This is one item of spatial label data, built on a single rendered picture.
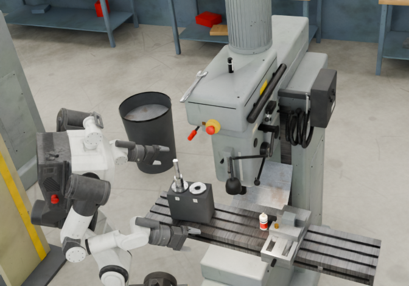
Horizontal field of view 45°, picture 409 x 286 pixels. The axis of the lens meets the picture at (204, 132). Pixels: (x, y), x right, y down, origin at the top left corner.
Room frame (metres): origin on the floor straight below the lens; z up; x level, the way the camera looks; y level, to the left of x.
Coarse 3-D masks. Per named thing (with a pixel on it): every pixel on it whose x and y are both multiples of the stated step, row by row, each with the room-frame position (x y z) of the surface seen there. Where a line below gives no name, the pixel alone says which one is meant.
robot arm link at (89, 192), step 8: (80, 176) 1.45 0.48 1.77; (80, 184) 1.41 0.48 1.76; (88, 184) 1.42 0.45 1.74; (96, 184) 1.43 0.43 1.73; (104, 184) 1.45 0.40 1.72; (80, 192) 1.40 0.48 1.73; (88, 192) 1.40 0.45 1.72; (96, 192) 1.41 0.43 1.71; (104, 192) 1.42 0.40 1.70; (80, 200) 1.41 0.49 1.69; (88, 200) 1.40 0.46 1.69; (96, 200) 1.40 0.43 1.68; (72, 208) 1.42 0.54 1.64; (80, 208) 1.40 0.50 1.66; (88, 208) 1.40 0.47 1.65; (96, 208) 1.42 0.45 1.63; (88, 216) 1.40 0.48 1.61
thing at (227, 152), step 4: (228, 148) 1.77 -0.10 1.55; (232, 148) 1.77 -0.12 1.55; (224, 152) 1.76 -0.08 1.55; (228, 152) 1.75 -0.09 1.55; (232, 152) 1.76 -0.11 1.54; (224, 156) 1.76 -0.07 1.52; (228, 156) 1.75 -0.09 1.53; (232, 156) 1.76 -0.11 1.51; (224, 160) 1.76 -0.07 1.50; (228, 160) 1.75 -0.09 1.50; (232, 160) 1.76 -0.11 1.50; (228, 164) 1.75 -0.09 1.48; (232, 164) 1.75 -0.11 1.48; (228, 168) 1.75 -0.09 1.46; (228, 172) 1.75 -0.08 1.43; (228, 176) 1.76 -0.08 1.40; (236, 176) 1.77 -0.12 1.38
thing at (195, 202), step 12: (168, 192) 2.00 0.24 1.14; (180, 192) 1.98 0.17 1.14; (192, 192) 1.96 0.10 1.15; (204, 192) 1.96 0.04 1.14; (180, 204) 1.96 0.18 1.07; (192, 204) 1.94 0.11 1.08; (204, 204) 1.92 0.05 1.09; (180, 216) 1.97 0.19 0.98; (192, 216) 1.94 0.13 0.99; (204, 216) 1.92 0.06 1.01
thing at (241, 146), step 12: (216, 144) 1.82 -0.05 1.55; (228, 144) 1.79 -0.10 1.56; (240, 144) 1.76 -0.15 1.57; (252, 144) 1.76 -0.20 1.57; (216, 156) 1.82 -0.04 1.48; (216, 168) 1.83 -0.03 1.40; (240, 168) 1.77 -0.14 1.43; (252, 168) 1.75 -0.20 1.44; (240, 180) 1.77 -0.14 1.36; (252, 180) 1.75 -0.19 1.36
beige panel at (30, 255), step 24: (0, 144) 2.73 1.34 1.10; (0, 168) 2.66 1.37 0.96; (0, 192) 2.60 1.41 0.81; (24, 192) 2.75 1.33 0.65; (0, 216) 2.53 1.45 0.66; (24, 216) 2.68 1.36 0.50; (0, 240) 2.46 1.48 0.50; (24, 240) 2.61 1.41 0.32; (0, 264) 2.40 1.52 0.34; (24, 264) 2.54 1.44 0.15; (48, 264) 2.62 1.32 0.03
